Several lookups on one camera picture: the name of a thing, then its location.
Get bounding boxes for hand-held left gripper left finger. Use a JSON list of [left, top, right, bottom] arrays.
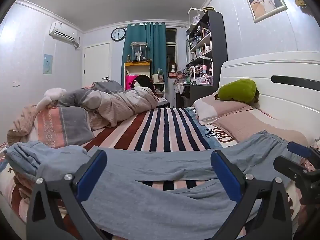
[[26, 149, 108, 240]]

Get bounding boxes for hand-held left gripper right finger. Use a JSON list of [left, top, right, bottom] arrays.
[[211, 150, 293, 240]]

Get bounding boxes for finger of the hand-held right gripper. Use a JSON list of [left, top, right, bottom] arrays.
[[273, 156, 310, 180], [287, 142, 320, 157]]

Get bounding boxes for grey pants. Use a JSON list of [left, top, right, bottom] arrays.
[[41, 130, 309, 234]]

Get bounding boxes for printed bed sheet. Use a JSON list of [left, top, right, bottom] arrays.
[[0, 106, 303, 240]]

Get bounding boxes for folded light blue garment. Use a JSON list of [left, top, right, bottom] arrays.
[[5, 141, 88, 180]]

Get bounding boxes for white headboard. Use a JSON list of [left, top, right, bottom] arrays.
[[218, 51, 320, 145]]

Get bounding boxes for striped blanket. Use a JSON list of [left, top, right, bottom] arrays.
[[84, 107, 213, 190]]

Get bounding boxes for green plush toy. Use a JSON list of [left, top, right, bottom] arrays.
[[218, 79, 260, 103]]

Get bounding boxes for dark desk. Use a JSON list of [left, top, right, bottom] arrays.
[[175, 82, 221, 108]]

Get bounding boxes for white plush toy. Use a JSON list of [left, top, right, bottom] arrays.
[[36, 88, 67, 112]]

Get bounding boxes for pink bag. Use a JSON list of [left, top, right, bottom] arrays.
[[125, 74, 139, 90]]

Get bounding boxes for black plush toy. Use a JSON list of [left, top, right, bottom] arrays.
[[133, 74, 156, 93]]

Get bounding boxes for white door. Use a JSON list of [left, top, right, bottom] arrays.
[[83, 43, 110, 87]]

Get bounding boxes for yellow shelf unit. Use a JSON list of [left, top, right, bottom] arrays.
[[124, 60, 152, 90]]

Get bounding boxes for dark bookshelf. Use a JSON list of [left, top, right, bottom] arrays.
[[186, 10, 228, 100]]

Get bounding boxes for glass display case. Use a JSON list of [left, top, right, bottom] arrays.
[[129, 42, 148, 62]]

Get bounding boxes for window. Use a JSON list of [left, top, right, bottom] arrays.
[[165, 28, 178, 67]]

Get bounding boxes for teal curtain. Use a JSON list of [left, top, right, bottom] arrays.
[[121, 22, 167, 87]]

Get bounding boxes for white air conditioner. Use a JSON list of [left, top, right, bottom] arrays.
[[49, 21, 78, 41]]

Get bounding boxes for clear display box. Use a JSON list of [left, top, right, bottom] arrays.
[[187, 7, 204, 26]]

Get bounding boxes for white wire rack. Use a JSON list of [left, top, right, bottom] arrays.
[[152, 72, 166, 98]]

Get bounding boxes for blue wall poster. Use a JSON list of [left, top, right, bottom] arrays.
[[43, 54, 53, 75]]

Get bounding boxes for round wall clock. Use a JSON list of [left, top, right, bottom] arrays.
[[111, 27, 126, 41]]

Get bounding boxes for framed wall picture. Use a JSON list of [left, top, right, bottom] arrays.
[[246, 0, 288, 23]]

